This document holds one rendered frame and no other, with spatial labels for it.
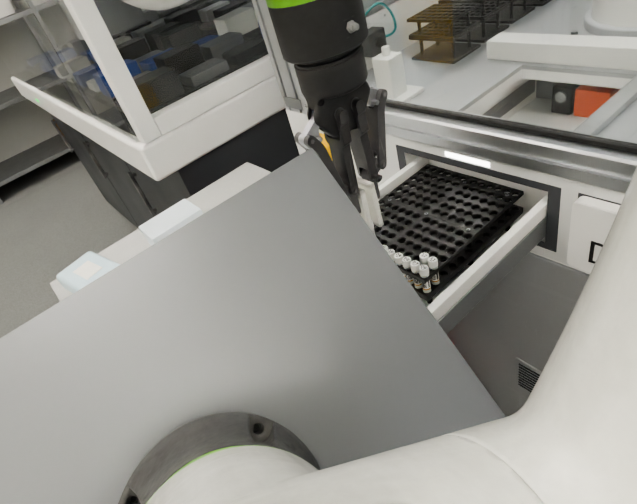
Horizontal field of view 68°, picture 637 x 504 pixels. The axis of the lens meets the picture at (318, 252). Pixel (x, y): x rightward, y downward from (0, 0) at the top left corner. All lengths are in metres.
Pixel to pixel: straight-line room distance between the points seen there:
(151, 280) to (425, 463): 0.25
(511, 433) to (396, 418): 0.20
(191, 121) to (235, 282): 1.00
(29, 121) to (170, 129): 3.50
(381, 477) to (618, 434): 0.08
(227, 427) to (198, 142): 1.08
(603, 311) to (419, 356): 0.26
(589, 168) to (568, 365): 0.49
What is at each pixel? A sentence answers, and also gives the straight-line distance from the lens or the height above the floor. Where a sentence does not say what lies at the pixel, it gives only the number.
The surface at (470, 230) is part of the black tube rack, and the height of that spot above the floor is 0.90.
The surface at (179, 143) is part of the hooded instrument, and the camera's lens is 1.34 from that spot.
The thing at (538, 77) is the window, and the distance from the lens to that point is 0.67.
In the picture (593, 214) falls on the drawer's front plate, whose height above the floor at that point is 0.92.
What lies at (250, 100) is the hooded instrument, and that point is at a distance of 1.42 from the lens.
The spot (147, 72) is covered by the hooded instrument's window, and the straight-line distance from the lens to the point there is 1.31.
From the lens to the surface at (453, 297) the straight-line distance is 0.61.
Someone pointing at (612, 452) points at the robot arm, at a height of 1.16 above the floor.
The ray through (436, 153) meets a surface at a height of 0.93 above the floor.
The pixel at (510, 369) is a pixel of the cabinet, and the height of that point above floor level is 0.46.
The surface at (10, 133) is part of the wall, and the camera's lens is 4.77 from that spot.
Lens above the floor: 1.33
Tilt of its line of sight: 38 degrees down
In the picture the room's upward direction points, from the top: 19 degrees counter-clockwise
